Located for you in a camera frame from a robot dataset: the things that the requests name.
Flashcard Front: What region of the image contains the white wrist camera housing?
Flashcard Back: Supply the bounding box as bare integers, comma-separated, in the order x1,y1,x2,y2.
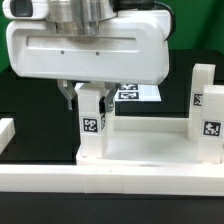
2,0,49,20

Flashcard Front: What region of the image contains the white desk top tray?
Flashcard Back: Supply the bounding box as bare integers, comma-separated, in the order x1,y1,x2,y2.
75,115,224,167

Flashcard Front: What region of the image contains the white left obstacle block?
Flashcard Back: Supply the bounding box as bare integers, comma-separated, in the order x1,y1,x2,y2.
0,118,15,154

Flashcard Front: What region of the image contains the white front obstacle bar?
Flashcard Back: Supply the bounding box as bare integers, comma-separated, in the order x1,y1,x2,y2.
0,165,224,196

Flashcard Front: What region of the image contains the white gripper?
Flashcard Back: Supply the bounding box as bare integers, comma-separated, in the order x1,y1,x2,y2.
6,10,170,113

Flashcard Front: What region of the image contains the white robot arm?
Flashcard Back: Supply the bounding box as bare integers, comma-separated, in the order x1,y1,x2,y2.
2,0,175,112

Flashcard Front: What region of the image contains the white marker base plate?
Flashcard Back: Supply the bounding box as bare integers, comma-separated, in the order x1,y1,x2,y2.
113,83,161,102

